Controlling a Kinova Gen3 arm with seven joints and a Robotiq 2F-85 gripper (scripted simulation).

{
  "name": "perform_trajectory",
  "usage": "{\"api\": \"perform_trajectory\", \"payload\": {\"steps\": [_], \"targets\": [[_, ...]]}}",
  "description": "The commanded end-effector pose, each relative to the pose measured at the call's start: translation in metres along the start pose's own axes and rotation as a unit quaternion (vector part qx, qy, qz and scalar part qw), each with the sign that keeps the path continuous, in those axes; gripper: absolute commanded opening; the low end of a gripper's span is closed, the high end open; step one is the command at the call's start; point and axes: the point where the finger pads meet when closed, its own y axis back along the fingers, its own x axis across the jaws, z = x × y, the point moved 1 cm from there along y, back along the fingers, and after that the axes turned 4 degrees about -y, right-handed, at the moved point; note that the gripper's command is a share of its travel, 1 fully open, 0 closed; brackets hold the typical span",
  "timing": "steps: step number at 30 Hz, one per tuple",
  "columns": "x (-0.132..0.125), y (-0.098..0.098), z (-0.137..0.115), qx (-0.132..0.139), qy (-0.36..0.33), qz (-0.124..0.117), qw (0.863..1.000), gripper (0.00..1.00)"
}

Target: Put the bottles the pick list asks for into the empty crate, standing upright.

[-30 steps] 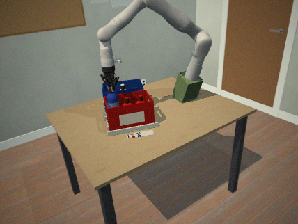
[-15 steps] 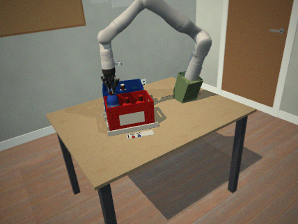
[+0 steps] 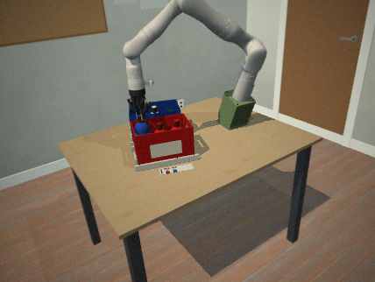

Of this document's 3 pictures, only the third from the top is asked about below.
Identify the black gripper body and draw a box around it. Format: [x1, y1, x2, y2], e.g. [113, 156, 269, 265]
[129, 88, 145, 106]

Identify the white paper pick list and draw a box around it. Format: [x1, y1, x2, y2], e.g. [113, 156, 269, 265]
[159, 164, 194, 175]

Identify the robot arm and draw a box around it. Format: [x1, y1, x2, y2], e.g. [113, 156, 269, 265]
[123, 0, 267, 102]

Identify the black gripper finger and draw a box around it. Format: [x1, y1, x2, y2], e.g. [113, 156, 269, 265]
[137, 98, 151, 121]
[127, 98, 140, 119]

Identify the red plastic crate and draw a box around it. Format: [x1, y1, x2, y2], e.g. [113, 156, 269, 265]
[131, 114, 195, 165]

